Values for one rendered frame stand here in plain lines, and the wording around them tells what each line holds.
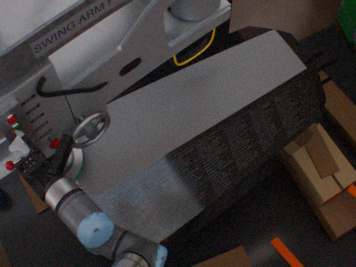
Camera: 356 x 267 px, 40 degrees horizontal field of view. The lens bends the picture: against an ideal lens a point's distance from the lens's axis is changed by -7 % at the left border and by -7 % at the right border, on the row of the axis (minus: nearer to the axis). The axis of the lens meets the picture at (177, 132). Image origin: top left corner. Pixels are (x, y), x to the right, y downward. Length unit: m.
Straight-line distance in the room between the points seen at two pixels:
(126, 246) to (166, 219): 0.77
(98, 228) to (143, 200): 0.80
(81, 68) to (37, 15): 0.31
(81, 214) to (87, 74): 0.45
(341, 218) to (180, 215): 0.98
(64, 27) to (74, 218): 0.45
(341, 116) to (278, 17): 0.82
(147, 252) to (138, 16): 0.64
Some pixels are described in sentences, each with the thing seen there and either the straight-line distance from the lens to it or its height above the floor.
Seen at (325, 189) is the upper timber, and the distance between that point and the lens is 2.62.
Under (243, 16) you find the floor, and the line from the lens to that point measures 3.33.
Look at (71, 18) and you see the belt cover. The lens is 1.24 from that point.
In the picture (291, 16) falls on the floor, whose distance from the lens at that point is 3.39.
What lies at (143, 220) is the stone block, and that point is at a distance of 2.00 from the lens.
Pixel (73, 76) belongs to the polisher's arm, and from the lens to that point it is 1.47.
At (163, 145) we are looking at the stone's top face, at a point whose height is 0.80.
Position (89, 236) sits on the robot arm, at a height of 1.45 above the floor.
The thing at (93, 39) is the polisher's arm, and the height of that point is 1.38.
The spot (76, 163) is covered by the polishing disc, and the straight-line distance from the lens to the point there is 1.91.
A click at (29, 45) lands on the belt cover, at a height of 1.64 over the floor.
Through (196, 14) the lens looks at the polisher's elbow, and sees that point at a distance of 1.70.
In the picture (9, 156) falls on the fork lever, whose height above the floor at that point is 1.05.
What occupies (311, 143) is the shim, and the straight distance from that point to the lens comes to 2.68.
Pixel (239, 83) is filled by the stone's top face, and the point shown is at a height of 0.80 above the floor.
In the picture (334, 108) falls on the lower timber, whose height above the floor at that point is 0.09.
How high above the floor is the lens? 2.59
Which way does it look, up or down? 64 degrees down
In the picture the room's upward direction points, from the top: 2 degrees counter-clockwise
